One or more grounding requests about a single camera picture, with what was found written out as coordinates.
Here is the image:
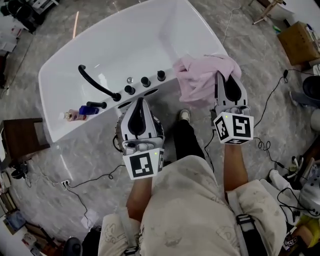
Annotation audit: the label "black headphones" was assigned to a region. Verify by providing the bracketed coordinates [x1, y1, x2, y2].
[10, 161, 29, 180]

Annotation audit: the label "small white bathtub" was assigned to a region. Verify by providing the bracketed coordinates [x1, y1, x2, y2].
[271, 0, 297, 21]

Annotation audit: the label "black power adapter cable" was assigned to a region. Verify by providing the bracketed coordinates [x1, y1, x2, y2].
[252, 68, 320, 130]

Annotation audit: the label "person's black trousers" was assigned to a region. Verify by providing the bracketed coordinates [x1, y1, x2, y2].
[172, 118, 214, 174]

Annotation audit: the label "right grey backpack strap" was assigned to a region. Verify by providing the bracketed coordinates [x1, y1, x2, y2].
[225, 189, 266, 256]

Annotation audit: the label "person's right forearm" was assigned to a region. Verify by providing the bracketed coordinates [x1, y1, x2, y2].
[221, 141, 249, 194]

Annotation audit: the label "person's white sneaker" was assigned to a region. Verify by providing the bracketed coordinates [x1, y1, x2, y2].
[178, 108, 192, 124]

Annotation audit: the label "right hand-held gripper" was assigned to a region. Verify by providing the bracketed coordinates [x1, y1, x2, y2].
[209, 71, 255, 146]

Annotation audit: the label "black equipment bags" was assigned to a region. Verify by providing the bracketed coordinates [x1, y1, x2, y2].
[0, 0, 45, 34]

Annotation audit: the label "white cloth bundle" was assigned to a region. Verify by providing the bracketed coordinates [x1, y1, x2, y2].
[268, 169, 301, 200]

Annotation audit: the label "black hand shower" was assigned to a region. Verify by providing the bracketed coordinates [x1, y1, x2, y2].
[86, 101, 108, 109]

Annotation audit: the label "left grey backpack strap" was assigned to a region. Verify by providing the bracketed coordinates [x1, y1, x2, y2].
[117, 209, 141, 256]

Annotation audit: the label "yellow bag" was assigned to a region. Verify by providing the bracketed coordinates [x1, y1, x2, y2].
[294, 214, 320, 241]

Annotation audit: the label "person's left forearm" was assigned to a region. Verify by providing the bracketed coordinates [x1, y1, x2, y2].
[125, 174, 155, 223]

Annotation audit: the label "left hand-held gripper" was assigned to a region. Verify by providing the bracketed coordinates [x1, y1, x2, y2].
[115, 97, 166, 181]

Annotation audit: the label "blue bottle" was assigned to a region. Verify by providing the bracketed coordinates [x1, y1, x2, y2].
[79, 105, 100, 116]

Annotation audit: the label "white bathtub with black faucet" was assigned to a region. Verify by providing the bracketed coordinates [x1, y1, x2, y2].
[37, 0, 229, 182]

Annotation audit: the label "white cabinet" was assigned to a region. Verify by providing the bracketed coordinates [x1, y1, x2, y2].
[26, 0, 61, 9]

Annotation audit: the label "grey backpack strap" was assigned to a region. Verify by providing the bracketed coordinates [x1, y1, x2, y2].
[225, 189, 266, 256]
[117, 209, 141, 256]

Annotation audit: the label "brown cardboard box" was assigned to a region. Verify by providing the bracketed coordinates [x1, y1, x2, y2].
[276, 20, 320, 67]

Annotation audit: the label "light pink garment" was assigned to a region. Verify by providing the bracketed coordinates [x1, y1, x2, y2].
[172, 53, 243, 109]

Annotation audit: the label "white cable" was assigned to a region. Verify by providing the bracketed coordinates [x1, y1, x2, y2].
[23, 169, 63, 188]
[221, 0, 243, 45]

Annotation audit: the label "white paper sheet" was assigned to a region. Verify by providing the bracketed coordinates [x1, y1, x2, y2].
[80, 209, 98, 230]

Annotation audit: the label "black bag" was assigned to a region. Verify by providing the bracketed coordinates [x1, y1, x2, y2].
[83, 225, 103, 256]

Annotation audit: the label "wooden towel rack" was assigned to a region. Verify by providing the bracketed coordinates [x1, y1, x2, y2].
[251, 0, 288, 26]

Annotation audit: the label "pink pump soap bottle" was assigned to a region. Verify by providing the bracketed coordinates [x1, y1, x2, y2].
[58, 108, 88, 123]

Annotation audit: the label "small patterned tag device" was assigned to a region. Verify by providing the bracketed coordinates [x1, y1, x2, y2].
[283, 233, 300, 251]

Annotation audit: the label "white boxes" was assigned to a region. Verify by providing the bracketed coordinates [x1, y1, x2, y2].
[0, 17, 30, 52]

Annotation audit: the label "person's white printed shirt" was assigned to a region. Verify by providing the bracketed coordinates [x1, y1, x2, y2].
[98, 154, 288, 256]

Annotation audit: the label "brown wooden cabinet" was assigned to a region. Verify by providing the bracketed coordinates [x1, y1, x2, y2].
[0, 117, 52, 163]

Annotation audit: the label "black curved faucet spout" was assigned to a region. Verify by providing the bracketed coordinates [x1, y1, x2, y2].
[77, 64, 122, 102]

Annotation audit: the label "grey perforated shell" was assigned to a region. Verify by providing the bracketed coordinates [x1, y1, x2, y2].
[298, 174, 320, 219]

